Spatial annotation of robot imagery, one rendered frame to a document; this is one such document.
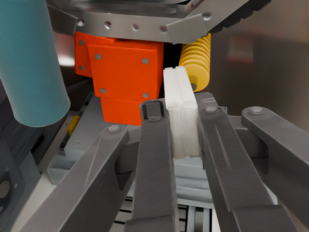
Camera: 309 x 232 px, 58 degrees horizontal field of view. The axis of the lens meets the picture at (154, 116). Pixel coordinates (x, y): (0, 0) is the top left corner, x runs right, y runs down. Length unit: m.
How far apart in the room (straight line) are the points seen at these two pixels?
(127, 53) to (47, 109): 0.15
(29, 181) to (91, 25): 0.58
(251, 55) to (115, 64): 1.31
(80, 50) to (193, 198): 0.48
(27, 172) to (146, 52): 0.59
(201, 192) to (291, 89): 0.88
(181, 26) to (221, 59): 1.20
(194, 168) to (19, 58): 0.49
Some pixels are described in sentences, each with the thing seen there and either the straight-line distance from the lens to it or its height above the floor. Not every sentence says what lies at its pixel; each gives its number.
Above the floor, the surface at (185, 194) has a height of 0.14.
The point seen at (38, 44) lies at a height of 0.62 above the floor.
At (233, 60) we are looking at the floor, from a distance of 1.64.
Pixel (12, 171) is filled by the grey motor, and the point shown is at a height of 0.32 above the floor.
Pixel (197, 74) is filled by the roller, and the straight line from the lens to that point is 0.49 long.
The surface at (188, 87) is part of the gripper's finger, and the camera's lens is 0.15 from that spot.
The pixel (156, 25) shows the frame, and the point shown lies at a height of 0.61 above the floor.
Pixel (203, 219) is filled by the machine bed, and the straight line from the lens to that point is 0.83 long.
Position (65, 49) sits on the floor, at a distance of 1.76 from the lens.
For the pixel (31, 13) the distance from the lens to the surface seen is 0.38.
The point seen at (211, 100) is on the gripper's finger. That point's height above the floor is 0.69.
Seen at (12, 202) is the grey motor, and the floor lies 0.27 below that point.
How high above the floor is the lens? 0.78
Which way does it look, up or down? 41 degrees down
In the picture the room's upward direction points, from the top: 1 degrees clockwise
